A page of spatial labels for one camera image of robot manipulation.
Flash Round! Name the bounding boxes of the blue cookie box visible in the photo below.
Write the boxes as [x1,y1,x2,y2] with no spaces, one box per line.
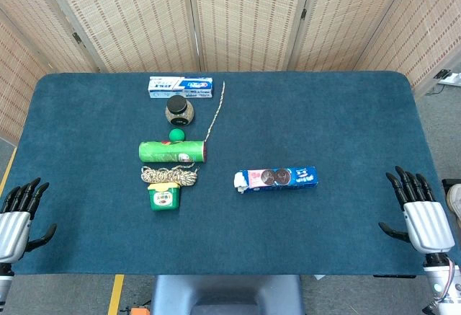
[233,166,319,195]

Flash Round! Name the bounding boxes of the white blue toothpaste box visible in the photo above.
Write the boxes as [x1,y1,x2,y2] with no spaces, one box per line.
[148,76,215,100]

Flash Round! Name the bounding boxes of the coiled braided rope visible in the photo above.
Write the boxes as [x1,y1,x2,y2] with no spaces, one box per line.
[140,162,200,187]

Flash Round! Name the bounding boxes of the white power strip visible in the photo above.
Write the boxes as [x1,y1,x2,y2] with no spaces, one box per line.
[434,71,461,87]

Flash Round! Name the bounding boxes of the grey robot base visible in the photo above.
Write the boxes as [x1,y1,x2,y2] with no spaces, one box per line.
[151,275,306,315]

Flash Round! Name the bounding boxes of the glass jar black lid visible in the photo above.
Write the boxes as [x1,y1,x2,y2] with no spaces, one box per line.
[164,94,196,128]

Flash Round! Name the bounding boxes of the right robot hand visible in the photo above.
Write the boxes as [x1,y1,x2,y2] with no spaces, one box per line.
[378,166,456,257]

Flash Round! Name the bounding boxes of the bamboo folding screen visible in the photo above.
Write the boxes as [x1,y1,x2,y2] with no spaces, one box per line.
[0,0,461,146]

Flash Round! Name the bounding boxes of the thin braided string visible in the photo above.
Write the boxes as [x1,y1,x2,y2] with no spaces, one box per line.
[203,81,226,142]

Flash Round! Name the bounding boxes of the green tub yellow lid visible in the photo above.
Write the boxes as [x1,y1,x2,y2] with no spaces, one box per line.
[147,182,182,212]

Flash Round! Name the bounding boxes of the green chips can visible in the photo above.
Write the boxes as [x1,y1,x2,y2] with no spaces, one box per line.
[138,140,210,164]

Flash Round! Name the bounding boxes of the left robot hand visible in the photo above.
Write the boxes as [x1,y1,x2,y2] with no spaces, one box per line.
[0,177,58,264]

